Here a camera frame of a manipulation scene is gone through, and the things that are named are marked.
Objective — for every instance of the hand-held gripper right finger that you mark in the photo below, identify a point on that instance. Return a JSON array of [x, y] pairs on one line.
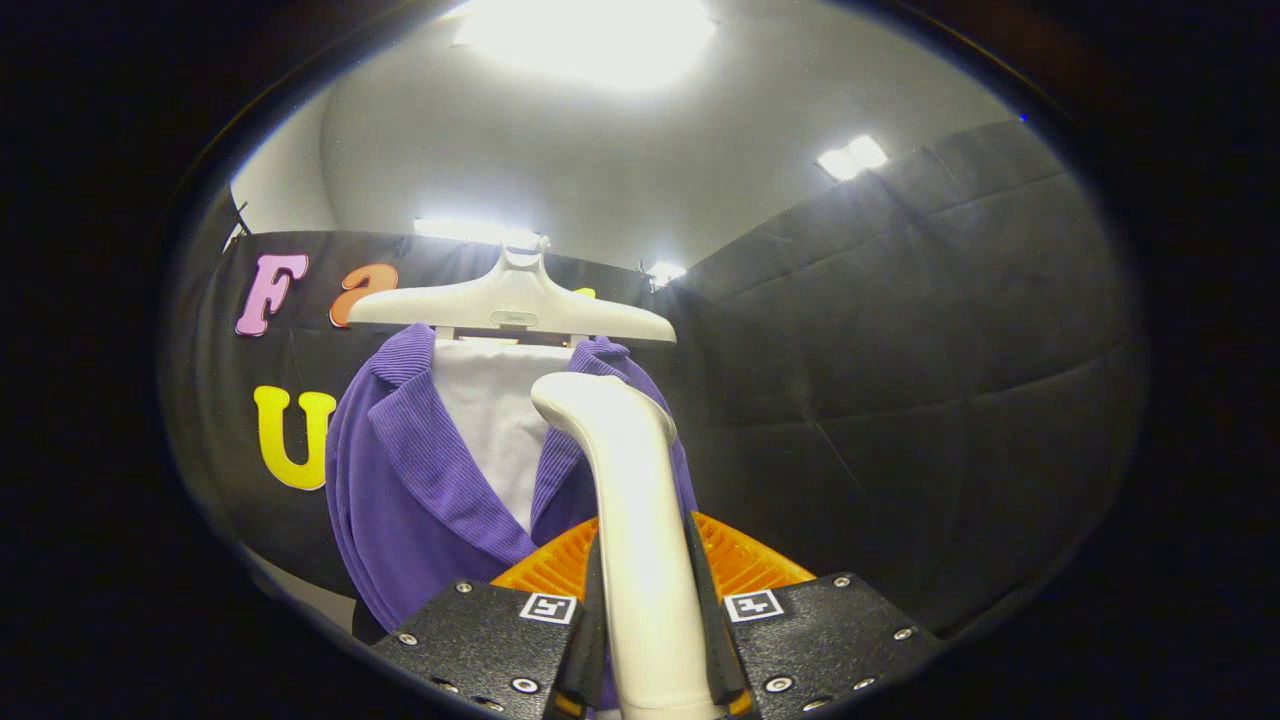
[[705, 640]]

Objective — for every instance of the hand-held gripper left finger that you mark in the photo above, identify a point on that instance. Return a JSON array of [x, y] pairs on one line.
[[593, 645]]

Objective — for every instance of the white garment steamer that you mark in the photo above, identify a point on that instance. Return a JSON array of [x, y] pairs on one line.
[[640, 520]]

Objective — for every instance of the white plastic clothes hanger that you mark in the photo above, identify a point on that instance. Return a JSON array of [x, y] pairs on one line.
[[510, 300]]

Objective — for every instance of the small ceiling light panel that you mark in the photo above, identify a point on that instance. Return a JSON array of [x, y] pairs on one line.
[[665, 272]]

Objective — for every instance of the double ceiling light panel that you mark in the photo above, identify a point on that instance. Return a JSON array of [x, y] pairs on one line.
[[852, 157]]

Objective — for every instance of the large ceiling light panel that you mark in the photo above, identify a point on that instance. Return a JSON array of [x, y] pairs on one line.
[[590, 40]]

